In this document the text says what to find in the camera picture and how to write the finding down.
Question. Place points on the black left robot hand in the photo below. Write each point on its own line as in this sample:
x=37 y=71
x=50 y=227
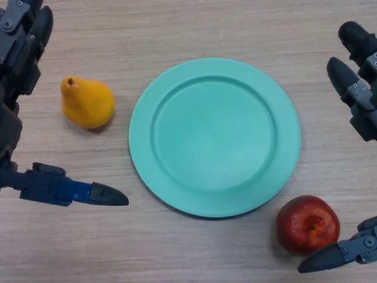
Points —
x=17 y=53

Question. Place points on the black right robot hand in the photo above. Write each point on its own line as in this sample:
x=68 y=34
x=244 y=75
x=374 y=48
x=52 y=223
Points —
x=360 y=94

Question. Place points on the red apple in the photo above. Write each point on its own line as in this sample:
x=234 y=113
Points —
x=300 y=224

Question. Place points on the green round plate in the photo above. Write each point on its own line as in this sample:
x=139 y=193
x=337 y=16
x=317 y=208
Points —
x=215 y=138

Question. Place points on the yellow pear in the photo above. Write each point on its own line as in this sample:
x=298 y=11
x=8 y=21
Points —
x=87 y=104

